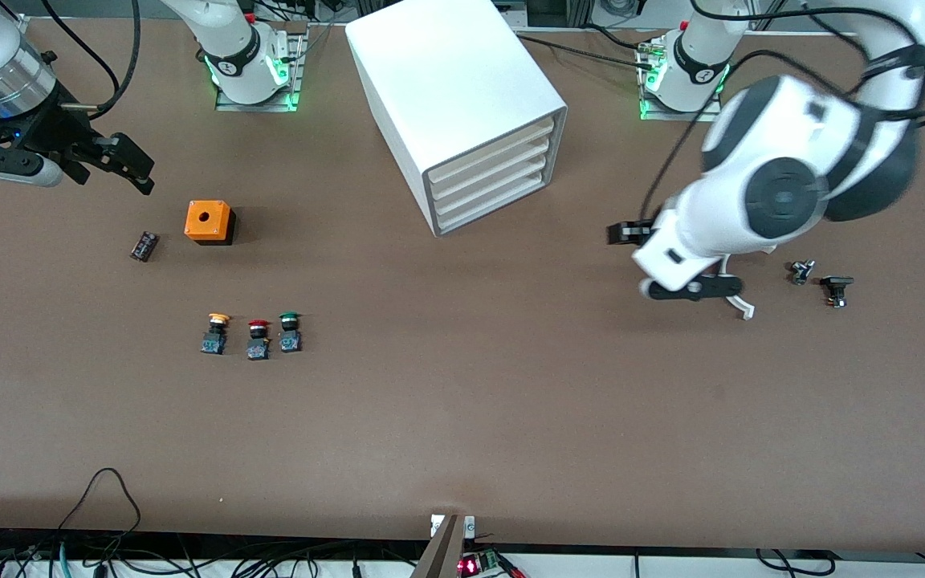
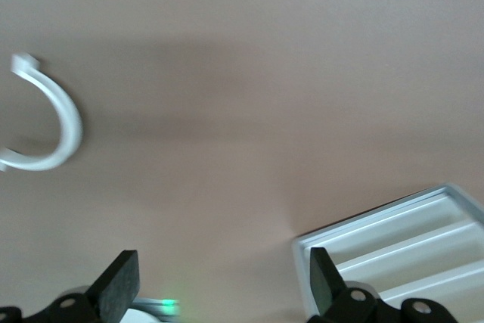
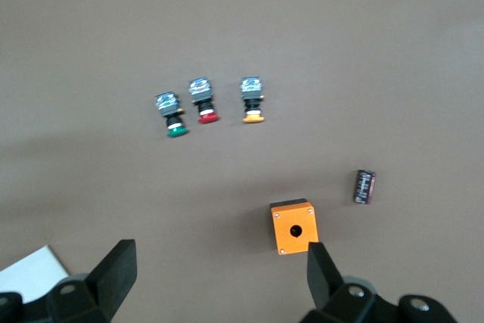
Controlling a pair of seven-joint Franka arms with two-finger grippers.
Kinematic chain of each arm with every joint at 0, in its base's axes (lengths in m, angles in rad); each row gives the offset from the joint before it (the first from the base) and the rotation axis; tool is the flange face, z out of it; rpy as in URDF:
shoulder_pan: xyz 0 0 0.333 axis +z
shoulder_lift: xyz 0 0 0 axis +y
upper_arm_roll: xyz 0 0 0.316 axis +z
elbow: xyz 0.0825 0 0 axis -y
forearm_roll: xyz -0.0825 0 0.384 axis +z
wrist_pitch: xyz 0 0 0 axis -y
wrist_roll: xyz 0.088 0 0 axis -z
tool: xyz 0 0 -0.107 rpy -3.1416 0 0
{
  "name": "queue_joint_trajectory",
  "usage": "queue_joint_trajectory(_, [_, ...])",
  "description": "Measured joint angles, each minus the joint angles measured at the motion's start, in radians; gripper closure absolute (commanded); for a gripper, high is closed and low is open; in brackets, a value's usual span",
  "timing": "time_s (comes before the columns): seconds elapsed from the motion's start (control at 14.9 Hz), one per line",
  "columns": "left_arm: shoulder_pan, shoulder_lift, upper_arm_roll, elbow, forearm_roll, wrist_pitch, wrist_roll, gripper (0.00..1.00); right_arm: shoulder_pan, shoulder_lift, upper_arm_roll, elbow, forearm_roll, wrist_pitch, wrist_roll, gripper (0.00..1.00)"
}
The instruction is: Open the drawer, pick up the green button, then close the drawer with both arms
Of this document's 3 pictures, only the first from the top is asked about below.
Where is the small black bracket part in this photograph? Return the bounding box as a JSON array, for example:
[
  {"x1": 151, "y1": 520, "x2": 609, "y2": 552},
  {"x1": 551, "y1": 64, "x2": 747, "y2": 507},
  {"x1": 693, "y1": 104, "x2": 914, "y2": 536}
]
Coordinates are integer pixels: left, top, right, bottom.
[{"x1": 820, "y1": 275, "x2": 856, "y2": 310}]

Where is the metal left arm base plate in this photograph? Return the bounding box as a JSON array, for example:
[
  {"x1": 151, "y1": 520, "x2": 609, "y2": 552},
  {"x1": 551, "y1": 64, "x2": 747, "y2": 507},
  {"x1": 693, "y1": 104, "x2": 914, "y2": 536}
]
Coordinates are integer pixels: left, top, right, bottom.
[{"x1": 638, "y1": 36, "x2": 725, "y2": 123}]

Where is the black floor cable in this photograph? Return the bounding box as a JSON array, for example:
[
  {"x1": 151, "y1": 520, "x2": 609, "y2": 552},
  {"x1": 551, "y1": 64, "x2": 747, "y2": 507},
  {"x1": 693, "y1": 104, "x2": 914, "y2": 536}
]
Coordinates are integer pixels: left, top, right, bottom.
[{"x1": 756, "y1": 548, "x2": 837, "y2": 577}]

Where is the orange button enclosure box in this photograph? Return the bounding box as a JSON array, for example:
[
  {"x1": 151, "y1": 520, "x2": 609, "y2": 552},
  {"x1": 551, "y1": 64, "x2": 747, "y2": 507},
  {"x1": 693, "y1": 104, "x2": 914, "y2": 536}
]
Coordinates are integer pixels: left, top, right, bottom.
[{"x1": 184, "y1": 200, "x2": 237, "y2": 246}]

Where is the white profile end bracket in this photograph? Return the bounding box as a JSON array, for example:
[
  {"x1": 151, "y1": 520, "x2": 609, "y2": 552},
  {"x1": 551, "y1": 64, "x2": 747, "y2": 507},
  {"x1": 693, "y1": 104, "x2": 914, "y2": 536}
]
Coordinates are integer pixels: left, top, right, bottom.
[{"x1": 430, "y1": 515, "x2": 476, "y2": 539}]

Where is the black looped cable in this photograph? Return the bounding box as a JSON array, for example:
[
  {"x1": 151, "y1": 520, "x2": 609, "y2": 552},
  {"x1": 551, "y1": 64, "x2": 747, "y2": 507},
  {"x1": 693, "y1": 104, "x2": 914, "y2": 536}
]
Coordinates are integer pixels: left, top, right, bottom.
[{"x1": 57, "y1": 468, "x2": 142, "y2": 555}]

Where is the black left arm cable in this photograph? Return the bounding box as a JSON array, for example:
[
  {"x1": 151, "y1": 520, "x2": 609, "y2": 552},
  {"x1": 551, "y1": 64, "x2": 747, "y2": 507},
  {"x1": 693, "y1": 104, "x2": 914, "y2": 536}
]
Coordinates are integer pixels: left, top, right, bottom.
[{"x1": 639, "y1": 0, "x2": 925, "y2": 234}]

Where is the circuit board with red LED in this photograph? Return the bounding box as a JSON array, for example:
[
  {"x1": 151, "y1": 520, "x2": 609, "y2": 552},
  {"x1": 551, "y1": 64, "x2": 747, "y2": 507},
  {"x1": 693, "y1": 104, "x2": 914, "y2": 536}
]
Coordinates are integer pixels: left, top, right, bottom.
[{"x1": 458, "y1": 549, "x2": 505, "y2": 576}]

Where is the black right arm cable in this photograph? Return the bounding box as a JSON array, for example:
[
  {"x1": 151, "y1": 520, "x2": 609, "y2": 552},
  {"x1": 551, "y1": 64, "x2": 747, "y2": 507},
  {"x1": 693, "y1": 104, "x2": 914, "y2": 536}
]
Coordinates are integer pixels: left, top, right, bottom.
[{"x1": 0, "y1": 0, "x2": 142, "y2": 121}]

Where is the red push button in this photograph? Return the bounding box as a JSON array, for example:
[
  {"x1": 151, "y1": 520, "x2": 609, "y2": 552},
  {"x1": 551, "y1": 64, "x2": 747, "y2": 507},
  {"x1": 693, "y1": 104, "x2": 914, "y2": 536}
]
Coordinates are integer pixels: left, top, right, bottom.
[{"x1": 246, "y1": 320, "x2": 273, "y2": 361}]

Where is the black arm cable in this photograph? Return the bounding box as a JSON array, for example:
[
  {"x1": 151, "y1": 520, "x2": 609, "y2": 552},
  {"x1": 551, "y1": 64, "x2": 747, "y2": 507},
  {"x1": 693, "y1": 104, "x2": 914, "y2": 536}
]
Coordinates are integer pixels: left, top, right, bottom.
[
  {"x1": 0, "y1": 0, "x2": 142, "y2": 121},
  {"x1": 639, "y1": 0, "x2": 925, "y2": 234}
]

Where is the aluminium profile bar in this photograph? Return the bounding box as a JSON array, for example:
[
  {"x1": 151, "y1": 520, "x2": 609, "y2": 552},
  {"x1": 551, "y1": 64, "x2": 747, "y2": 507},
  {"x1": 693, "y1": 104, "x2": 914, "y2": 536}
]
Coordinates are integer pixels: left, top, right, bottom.
[{"x1": 410, "y1": 514, "x2": 465, "y2": 578}]

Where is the yellow push button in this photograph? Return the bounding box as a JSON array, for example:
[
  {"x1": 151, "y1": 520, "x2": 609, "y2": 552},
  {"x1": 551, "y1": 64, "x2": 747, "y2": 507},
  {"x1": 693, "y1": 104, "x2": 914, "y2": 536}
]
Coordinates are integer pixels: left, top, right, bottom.
[{"x1": 200, "y1": 313, "x2": 233, "y2": 356}]

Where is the black cable on table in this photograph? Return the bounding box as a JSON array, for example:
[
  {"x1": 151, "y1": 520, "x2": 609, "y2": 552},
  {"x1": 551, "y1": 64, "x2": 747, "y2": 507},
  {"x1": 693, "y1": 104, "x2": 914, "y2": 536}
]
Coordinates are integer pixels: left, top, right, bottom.
[{"x1": 517, "y1": 34, "x2": 656, "y2": 69}]

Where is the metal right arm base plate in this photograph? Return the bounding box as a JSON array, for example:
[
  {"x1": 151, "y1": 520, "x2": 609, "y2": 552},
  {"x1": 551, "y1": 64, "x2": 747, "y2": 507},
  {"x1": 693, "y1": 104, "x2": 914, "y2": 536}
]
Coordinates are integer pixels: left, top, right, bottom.
[{"x1": 215, "y1": 22, "x2": 308, "y2": 112}]

